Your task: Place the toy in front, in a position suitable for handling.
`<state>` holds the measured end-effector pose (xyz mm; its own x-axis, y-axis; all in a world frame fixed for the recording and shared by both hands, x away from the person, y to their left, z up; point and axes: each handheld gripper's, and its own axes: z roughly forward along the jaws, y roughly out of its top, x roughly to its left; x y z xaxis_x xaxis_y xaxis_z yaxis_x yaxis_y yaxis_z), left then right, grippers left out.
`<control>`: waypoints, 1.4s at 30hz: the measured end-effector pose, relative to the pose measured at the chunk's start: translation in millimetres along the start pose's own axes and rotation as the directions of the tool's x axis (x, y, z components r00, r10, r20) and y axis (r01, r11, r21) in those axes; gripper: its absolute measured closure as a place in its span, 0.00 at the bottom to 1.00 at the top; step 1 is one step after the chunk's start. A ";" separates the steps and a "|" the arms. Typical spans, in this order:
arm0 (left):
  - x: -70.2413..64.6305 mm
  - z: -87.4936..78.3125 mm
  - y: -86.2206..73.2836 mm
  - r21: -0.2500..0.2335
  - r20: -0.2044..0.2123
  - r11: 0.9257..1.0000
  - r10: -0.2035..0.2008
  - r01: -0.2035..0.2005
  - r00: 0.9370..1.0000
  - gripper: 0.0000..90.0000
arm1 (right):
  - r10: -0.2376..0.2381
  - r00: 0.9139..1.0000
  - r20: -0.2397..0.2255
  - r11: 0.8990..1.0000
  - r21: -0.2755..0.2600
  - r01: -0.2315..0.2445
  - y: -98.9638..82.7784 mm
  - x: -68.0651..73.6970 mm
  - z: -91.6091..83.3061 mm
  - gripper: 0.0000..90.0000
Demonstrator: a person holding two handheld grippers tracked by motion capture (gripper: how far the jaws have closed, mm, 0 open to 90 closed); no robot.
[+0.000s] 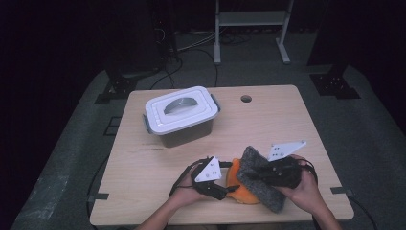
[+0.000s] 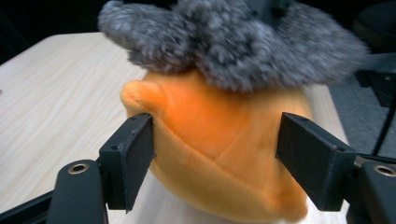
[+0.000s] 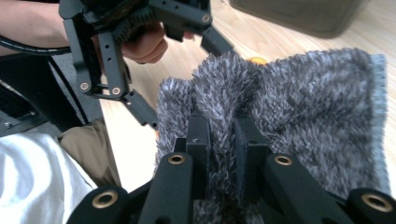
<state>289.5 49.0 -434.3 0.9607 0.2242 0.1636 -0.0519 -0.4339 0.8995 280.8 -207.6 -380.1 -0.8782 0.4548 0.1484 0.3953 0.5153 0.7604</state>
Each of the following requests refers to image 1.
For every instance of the person's right hand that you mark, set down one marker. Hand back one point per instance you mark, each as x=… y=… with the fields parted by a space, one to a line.
x=306 y=191

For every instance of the black stand base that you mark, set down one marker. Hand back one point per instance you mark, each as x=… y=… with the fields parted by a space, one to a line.
x=335 y=86
x=119 y=87

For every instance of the dark tape strip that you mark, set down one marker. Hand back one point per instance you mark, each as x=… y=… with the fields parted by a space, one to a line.
x=340 y=190
x=99 y=196

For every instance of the person's left hand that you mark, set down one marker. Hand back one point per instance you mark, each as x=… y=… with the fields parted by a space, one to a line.
x=186 y=193

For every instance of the grey plastic storage box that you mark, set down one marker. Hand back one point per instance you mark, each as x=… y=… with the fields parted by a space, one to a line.
x=188 y=137

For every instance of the grey fuzzy cloth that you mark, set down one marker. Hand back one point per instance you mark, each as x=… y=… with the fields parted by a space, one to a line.
x=274 y=201

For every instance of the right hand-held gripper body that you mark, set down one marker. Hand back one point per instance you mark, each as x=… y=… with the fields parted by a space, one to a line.
x=284 y=174

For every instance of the white metal stand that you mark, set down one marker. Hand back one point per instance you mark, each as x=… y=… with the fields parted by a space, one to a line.
x=252 y=18

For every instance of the orange plush toy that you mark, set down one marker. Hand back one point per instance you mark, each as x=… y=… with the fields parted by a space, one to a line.
x=233 y=175

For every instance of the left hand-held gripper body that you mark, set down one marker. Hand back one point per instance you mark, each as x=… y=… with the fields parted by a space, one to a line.
x=209 y=172

